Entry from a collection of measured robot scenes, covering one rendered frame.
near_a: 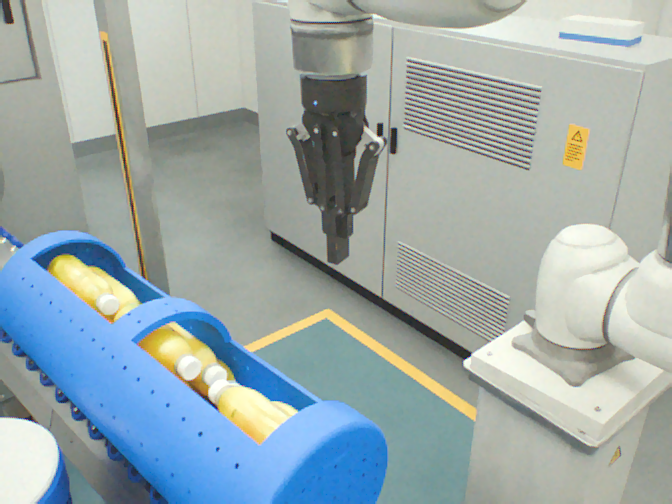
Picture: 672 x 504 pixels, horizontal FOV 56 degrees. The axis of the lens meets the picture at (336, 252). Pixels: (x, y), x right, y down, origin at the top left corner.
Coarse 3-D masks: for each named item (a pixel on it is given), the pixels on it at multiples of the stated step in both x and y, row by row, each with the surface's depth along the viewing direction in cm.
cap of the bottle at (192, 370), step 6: (186, 360) 109; (192, 360) 109; (198, 360) 110; (180, 366) 109; (186, 366) 108; (192, 366) 109; (198, 366) 110; (180, 372) 108; (186, 372) 109; (192, 372) 110; (198, 372) 111; (186, 378) 109; (192, 378) 110
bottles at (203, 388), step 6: (138, 300) 145; (108, 318) 135; (222, 366) 123; (228, 372) 123; (180, 378) 118; (228, 378) 122; (234, 378) 123; (186, 384) 117; (192, 384) 124; (198, 384) 122; (204, 384) 121; (234, 384) 120; (192, 390) 117; (198, 390) 123; (204, 390) 122; (204, 396) 124
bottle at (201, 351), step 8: (176, 328) 123; (184, 336) 121; (192, 336) 122; (192, 344) 118; (200, 344) 119; (192, 352) 117; (200, 352) 117; (208, 352) 118; (200, 360) 116; (208, 360) 116; (216, 360) 118; (208, 368) 115; (200, 376) 116
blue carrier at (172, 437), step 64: (0, 320) 135; (64, 320) 117; (128, 320) 111; (192, 320) 133; (64, 384) 116; (128, 384) 102; (256, 384) 122; (128, 448) 102; (192, 448) 91; (256, 448) 86; (320, 448) 85; (384, 448) 99
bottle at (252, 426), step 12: (216, 396) 102; (228, 396) 99; (240, 396) 98; (252, 396) 98; (264, 396) 100; (228, 408) 98; (240, 408) 97; (252, 408) 96; (264, 408) 96; (276, 408) 96; (240, 420) 96; (252, 420) 95; (264, 420) 94; (276, 420) 94; (252, 432) 94; (264, 432) 93
